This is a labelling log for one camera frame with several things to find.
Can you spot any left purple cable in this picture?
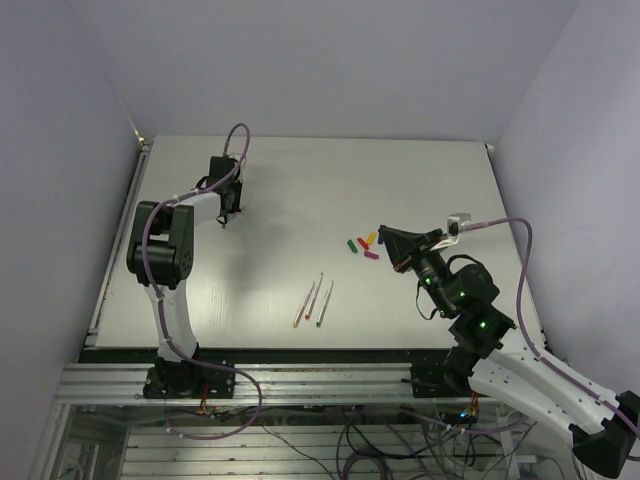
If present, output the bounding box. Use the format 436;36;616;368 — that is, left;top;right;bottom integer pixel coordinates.
141;122;265;441

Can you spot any white pen green end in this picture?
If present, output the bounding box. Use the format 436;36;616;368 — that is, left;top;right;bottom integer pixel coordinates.
315;280;334;328

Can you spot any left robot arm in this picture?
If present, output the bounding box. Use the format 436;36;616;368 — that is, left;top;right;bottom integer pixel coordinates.
126;155;244;397

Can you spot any white pen yellow end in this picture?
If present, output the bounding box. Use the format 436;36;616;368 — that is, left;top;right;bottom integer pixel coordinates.
292;281;316;329

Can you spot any red pen cap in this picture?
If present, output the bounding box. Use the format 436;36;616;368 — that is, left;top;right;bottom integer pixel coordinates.
357;237;370;251

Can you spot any aluminium frame rail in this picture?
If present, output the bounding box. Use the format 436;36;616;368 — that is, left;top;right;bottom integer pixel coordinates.
54;363;469;407

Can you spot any white pen red end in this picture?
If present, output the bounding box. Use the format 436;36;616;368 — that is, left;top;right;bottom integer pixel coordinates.
305;272;324;320

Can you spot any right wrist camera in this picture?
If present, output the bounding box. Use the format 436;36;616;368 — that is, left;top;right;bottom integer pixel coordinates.
447;213;472;237

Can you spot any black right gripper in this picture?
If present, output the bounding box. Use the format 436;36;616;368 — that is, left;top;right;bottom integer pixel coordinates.
380;226;456;317

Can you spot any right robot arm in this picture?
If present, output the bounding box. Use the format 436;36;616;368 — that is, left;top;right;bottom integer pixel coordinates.
378;213;639;479

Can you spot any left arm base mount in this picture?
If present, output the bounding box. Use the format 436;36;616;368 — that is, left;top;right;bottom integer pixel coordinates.
142;357;235;400

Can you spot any green pen cap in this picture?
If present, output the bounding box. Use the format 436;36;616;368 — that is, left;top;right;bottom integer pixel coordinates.
347;240;358;254

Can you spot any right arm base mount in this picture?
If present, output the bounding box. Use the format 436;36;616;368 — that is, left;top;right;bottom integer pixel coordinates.
401;347;481;399

